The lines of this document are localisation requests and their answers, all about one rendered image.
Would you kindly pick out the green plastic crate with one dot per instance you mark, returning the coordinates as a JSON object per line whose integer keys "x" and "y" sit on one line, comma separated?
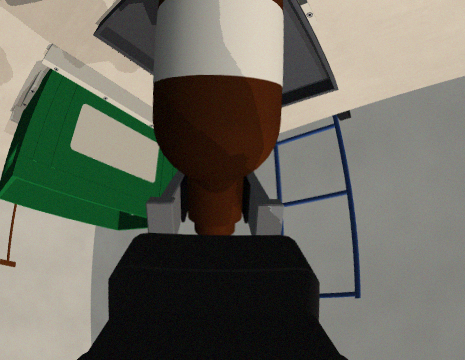
{"x": 84, "y": 149}

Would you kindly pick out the brown bottle with white label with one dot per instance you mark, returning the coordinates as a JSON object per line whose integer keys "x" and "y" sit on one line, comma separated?
{"x": 217, "y": 98}

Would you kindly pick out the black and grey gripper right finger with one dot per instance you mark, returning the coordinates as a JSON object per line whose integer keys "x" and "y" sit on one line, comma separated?
{"x": 264, "y": 215}

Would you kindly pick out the dark grey tray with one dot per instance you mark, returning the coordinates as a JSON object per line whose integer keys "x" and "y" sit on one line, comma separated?
{"x": 306, "y": 73}

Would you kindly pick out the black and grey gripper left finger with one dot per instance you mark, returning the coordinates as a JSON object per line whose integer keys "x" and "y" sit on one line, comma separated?
{"x": 165, "y": 213}

